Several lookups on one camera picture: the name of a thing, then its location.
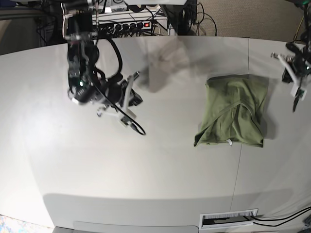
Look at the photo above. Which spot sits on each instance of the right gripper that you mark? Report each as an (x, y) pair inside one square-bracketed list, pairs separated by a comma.
[(116, 93)]

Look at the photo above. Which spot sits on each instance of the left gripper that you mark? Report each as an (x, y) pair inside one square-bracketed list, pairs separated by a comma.
[(300, 66)]

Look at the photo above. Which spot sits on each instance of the green T-shirt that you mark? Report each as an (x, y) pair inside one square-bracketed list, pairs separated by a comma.
[(233, 110)]

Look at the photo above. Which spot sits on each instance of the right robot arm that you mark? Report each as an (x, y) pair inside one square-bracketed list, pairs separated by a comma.
[(87, 82)]

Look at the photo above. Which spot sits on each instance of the black power strip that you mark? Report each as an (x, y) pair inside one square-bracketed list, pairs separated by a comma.
[(119, 30)]

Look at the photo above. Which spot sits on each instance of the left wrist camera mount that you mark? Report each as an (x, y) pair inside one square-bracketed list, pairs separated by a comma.
[(299, 88)]

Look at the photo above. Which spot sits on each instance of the grey metal table frame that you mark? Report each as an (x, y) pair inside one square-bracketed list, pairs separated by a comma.
[(172, 14)]

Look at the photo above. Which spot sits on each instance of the table cable grommet slot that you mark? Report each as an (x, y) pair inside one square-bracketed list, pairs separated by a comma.
[(227, 219)]

